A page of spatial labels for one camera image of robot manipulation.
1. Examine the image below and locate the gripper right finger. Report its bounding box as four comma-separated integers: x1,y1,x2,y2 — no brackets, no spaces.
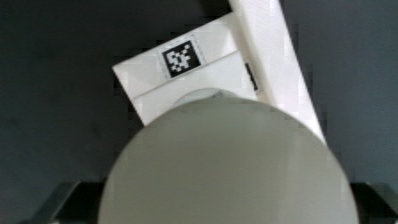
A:
350,182,398,224

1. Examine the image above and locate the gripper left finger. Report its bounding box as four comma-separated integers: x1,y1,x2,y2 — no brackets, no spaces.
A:
18,181,105,224

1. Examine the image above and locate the white lamp bulb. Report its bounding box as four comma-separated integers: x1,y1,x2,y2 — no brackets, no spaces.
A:
98,98,359,224

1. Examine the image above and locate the white lamp base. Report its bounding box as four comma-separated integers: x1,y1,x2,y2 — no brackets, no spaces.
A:
112,14,258,125

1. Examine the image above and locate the white U-shaped fence frame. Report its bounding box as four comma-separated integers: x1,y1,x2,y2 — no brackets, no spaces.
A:
229,0,325,142

